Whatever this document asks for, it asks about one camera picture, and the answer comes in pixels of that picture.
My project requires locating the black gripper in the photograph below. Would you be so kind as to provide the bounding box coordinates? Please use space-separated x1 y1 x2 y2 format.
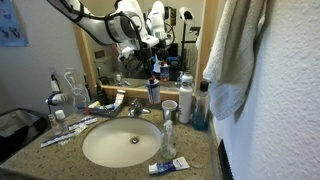
142 45 162 81

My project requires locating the blue white spray can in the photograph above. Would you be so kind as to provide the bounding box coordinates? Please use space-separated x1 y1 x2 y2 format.
146 76 162 105

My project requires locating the wood framed mirror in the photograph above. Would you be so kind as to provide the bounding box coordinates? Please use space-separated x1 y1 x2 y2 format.
72 0 220 102

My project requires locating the chrome faucet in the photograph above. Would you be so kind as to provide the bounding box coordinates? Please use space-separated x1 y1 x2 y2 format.
127 98 152 118

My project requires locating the white mug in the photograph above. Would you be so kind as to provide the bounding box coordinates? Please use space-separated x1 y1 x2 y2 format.
161 99 179 122

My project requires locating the white tube in tray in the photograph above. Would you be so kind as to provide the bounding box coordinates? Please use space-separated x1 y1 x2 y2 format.
114 88 127 110

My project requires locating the white EECS water bottle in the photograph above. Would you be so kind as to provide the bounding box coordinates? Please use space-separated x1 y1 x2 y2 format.
177 81 194 125

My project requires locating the dark toiletry tray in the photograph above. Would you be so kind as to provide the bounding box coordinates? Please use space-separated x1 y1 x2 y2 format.
87 99 128 118

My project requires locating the blue mouthwash bottle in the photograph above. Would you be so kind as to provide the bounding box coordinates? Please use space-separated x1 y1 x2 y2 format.
191 80 211 132

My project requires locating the clear soap pump bottle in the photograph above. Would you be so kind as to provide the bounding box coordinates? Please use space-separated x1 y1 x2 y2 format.
159 119 178 161

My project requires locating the beige hanging towel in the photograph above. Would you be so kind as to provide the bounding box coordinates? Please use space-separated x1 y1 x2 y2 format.
195 0 268 123

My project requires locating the white oval sink basin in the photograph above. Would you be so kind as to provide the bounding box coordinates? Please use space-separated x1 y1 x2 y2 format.
81 117 163 169

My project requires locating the short blue white toothpaste box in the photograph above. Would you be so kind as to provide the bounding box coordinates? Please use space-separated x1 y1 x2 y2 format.
67 115 99 132

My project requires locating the blue white toothpaste tube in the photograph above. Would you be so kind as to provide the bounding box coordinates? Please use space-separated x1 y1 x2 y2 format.
148 156 191 176

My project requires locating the white plugged electric charger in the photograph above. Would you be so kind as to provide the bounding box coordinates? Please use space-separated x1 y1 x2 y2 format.
44 73 68 108

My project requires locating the clear dental retainer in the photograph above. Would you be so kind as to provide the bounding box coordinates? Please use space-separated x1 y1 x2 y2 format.
189 153 210 170

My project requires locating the small white capped bottle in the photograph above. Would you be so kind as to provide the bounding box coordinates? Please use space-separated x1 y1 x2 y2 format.
54 109 70 132

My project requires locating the small clear capped bottle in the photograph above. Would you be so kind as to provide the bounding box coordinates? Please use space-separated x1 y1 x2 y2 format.
47 113 63 136

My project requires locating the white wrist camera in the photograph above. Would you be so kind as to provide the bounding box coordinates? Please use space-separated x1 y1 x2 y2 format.
117 45 136 64

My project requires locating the blue wall poster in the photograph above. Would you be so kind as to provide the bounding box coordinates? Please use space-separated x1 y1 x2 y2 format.
0 0 30 48

